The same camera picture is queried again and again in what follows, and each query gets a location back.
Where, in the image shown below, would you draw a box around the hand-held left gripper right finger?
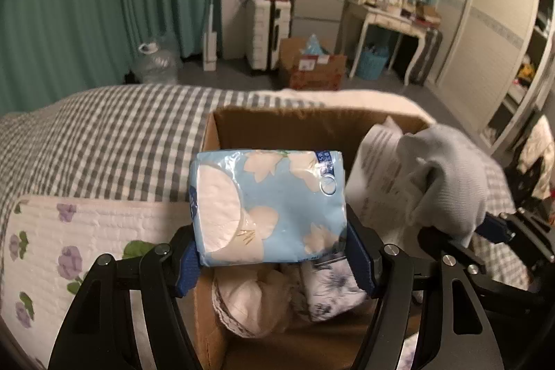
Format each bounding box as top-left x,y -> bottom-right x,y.
344,205 -> 506,370

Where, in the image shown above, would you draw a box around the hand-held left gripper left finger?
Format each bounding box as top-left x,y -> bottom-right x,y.
48,225 -> 204,370

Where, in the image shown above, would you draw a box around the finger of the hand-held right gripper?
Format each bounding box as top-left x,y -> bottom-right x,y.
474,211 -> 555,267
415,225 -> 528,291

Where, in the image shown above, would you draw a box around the white soft wipes pack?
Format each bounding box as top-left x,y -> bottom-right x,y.
299,256 -> 372,324

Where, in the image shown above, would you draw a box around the light grey knitted cloth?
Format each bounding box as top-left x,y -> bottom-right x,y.
396,123 -> 489,248

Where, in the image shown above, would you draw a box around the cream lace cloth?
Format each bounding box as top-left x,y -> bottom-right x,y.
211,263 -> 305,339

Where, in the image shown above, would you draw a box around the white plastic printed package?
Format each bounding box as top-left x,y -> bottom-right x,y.
347,116 -> 431,246

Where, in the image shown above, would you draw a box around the light blue tissue pack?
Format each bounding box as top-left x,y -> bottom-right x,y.
188,149 -> 350,269

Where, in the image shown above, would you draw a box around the cream floral cloth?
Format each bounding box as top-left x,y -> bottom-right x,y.
518,114 -> 555,200

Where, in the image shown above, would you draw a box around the white floral quilt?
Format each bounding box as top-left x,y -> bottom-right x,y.
0,196 -> 197,370

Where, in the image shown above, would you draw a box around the grey striped suitcase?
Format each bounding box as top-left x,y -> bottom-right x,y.
407,27 -> 443,86

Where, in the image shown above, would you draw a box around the blue plastic basket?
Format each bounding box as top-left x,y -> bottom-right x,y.
354,44 -> 390,81

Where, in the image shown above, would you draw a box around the white sliding wardrobe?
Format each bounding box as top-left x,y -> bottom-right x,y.
434,0 -> 555,150

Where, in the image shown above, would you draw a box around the clear water jug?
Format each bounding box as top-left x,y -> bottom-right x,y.
130,35 -> 179,85

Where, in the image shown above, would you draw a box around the brown cardboard box with label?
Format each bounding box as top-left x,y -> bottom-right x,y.
277,36 -> 348,92

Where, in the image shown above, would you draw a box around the blue plastic bag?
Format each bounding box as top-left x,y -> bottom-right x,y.
301,34 -> 329,57

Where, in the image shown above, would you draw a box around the white stick mop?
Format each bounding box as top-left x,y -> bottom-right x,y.
201,0 -> 220,72

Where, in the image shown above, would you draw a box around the brown boxes on dressing table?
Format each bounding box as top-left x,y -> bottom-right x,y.
411,1 -> 442,25

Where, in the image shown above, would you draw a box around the white dressing table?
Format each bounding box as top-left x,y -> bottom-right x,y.
347,0 -> 441,87

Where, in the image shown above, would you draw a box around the white hard suitcase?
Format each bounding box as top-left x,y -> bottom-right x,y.
249,0 -> 292,72

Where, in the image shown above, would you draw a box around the grey mini fridge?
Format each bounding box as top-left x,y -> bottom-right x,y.
288,0 -> 348,51

